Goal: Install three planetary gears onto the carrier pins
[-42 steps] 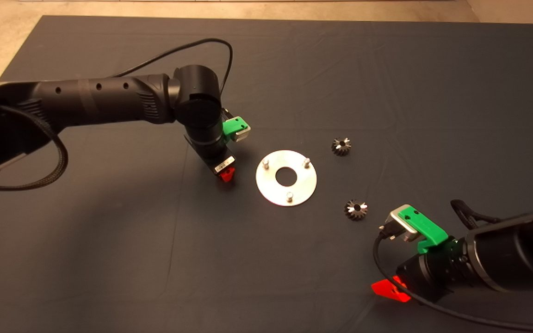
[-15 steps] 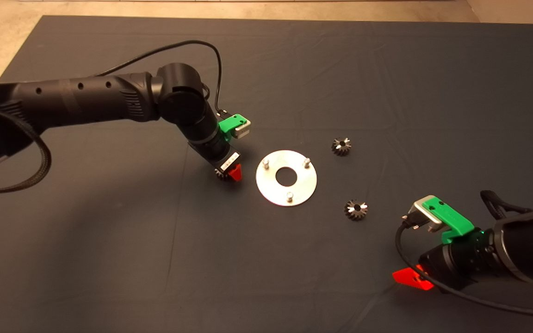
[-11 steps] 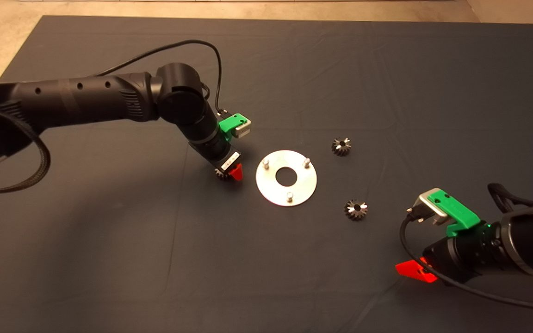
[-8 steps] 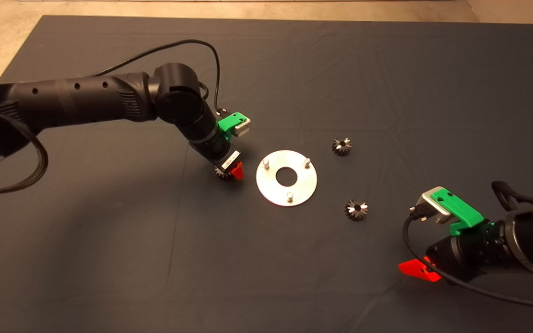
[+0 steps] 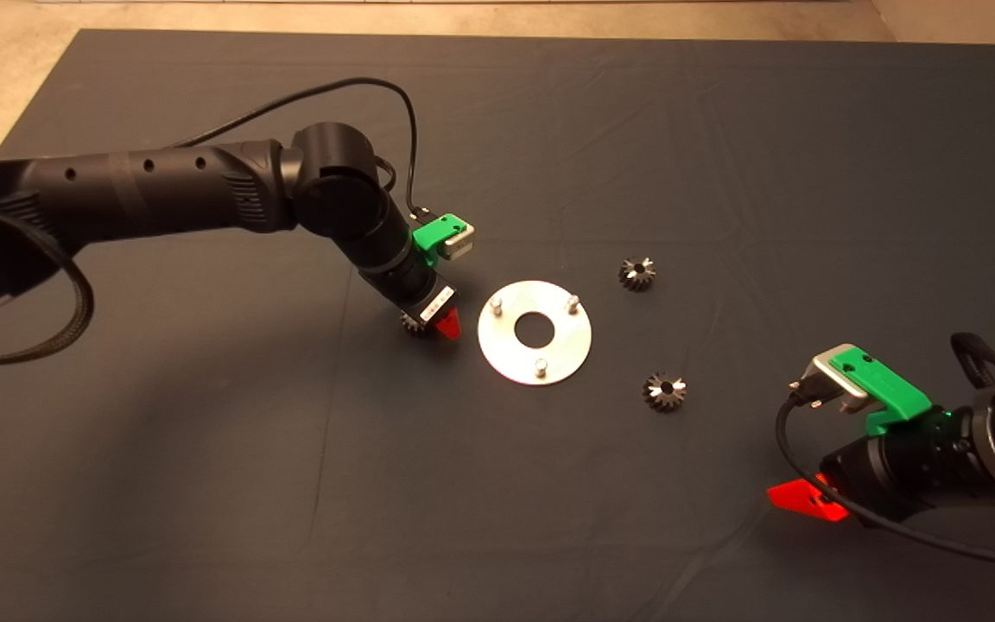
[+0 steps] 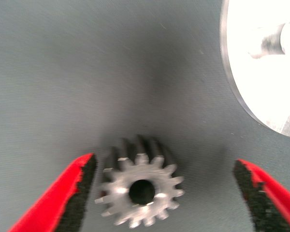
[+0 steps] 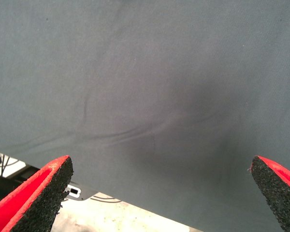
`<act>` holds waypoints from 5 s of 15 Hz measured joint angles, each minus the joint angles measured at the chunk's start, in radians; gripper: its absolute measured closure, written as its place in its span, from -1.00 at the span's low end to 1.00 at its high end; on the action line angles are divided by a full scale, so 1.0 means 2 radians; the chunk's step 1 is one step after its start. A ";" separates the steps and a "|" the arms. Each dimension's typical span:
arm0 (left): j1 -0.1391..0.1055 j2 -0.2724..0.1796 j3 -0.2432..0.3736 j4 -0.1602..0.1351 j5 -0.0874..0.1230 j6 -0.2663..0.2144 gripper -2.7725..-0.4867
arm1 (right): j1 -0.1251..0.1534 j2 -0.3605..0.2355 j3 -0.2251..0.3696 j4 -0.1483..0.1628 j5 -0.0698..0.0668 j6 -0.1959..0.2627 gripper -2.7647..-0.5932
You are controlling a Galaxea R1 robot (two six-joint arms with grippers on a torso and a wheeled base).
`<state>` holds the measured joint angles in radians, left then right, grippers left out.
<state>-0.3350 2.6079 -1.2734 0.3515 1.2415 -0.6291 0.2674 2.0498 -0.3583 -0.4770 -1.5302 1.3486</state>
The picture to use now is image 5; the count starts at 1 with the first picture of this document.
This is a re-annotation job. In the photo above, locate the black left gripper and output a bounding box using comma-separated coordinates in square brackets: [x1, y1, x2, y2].
[359, 246, 462, 340]

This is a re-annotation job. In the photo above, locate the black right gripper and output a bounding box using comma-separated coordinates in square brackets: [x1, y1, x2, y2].
[766, 406, 982, 524]

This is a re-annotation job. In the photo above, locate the round metal carrier plate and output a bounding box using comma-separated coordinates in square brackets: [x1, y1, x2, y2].
[478, 281, 593, 386]

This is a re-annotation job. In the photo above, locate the dark grey table cloth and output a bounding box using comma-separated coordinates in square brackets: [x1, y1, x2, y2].
[0, 29, 995, 622]

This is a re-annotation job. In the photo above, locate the right thin black cable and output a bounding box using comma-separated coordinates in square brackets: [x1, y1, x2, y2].
[776, 380, 995, 573]

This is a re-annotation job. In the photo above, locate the left silver camera box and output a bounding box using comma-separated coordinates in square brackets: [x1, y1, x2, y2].
[437, 220, 476, 262]

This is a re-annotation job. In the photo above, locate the silver camera box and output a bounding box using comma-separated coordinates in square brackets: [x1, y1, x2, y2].
[811, 346, 870, 414]
[437, 220, 476, 262]

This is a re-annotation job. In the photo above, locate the left green camera mount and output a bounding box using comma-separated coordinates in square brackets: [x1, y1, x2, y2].
[411, 213, 462, 267]

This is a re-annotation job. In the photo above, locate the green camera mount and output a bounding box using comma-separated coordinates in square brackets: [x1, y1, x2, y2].
[828, 344, 932, 435]
[411, 213, 462, 267]

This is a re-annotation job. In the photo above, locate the right silver camera box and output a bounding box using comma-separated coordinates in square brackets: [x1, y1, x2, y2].
[811, 346, 870, 414]

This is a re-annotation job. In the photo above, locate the right green camera mount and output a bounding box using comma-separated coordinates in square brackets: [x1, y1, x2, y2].
[828, 344, 932, 435]

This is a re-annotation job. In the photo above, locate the left braided black cable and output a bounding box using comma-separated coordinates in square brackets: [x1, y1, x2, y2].
[0, 203, 94, 366]

